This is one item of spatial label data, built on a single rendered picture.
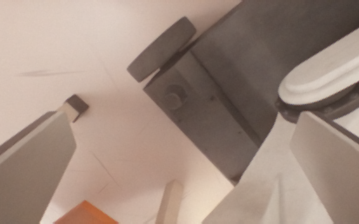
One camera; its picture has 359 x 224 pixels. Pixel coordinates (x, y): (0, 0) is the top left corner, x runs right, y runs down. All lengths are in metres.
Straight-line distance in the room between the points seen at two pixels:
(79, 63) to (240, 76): 0.55
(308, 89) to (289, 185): 0.14
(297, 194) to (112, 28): 0.62
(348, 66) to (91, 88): 0.72
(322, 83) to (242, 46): 0.18
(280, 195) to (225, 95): 0.26
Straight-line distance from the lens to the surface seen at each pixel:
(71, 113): 0.79
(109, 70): 0.73
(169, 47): 0.43
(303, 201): 0.26
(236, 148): 0.53
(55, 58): 0.84
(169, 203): 0.86
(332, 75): 0.33
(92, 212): 0.74
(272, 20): 0.44
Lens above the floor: 0.60
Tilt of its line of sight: 58 degrees down
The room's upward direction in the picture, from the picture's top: 160 degrees counter-clockwise
